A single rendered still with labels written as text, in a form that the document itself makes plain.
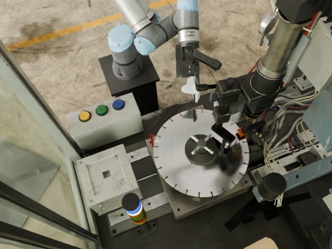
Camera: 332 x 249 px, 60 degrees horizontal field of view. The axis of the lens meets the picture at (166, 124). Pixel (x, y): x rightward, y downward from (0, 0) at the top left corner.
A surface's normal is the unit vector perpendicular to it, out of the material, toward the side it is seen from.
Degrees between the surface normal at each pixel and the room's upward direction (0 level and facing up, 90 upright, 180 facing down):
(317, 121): 90
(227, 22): 0
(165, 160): 0
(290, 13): 90
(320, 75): 90
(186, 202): 0
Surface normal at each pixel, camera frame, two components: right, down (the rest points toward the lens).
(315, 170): -0.04, -0.48
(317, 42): -0.93, 0.33
